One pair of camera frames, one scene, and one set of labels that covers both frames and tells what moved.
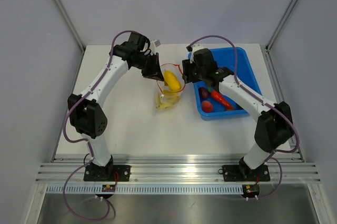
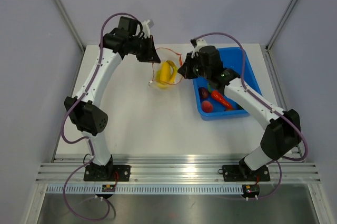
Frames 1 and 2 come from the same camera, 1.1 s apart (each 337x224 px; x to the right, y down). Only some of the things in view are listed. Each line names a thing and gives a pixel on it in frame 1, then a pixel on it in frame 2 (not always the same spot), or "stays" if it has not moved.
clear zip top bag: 171,88 -> 165,73
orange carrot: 221,99 stays
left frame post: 63,10 stays
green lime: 239,107 stays
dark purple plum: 204,93 stays
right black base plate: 242,173 stays
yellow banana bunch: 168,99 -> 164,77
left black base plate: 108,173 stays
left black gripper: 154,72 -> 150,55
